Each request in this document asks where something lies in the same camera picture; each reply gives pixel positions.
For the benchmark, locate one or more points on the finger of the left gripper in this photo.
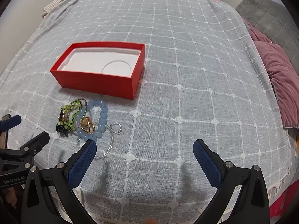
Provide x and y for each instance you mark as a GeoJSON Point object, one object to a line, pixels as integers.
{"type": "Point", "coordinates": [34, 146]}
{"type": "Point", "coordinates": [9, 122]}

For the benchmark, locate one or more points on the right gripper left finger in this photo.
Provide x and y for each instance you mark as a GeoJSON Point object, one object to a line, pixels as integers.
{"type": "Point", "coordinates": [38, 205]}

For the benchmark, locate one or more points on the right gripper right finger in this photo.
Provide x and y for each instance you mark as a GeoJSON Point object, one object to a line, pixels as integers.
{"type": "Point", "coordinates": [252, 204]}

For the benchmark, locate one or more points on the red jewelry box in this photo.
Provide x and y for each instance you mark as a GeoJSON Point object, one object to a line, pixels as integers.
{"type": "Point", "coordinates": [112, 68]}

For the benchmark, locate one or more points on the grey checked bedspread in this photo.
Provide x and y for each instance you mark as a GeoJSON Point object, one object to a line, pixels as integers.
{"type": "Point", "coordinates": [203, 79]}

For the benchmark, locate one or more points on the mauve velvet blanket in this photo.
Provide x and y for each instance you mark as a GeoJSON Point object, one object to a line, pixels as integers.
{"type": "Point", "coordinates": [282, 75]}

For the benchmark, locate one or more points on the grey quilted pillow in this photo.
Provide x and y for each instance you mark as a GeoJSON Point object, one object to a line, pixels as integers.
{"type": "Point", "coordinates": [273, 20]}

